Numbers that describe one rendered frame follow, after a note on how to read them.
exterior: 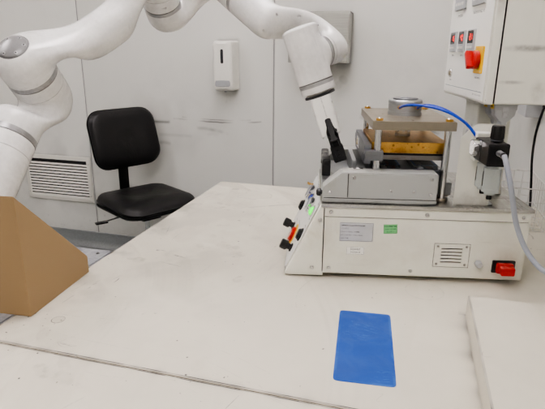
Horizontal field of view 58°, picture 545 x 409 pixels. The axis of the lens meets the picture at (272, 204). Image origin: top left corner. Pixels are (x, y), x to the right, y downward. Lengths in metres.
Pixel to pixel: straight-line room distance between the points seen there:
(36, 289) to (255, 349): 0.46
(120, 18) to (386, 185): 0.76
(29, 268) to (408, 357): 0.73
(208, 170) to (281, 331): 2.10
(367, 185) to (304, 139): 1.67
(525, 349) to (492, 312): 0.12
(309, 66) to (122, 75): 2.08
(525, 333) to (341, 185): 0.46
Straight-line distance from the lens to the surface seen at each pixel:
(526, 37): 1.15
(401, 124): 1.12
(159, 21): 1.44
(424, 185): 1.13
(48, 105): 1.32
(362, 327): 0.99
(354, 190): 1.11
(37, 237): 1.08
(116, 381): 0.87
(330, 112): 1.19
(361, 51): 2.68
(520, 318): 1.02
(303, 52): 1.19
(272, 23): 1.28
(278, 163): 2.82
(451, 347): 0.97
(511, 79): 1.14
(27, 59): 1.25
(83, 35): 1.32
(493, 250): 1.21
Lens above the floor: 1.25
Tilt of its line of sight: 17 degrees down
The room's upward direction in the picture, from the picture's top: straight up
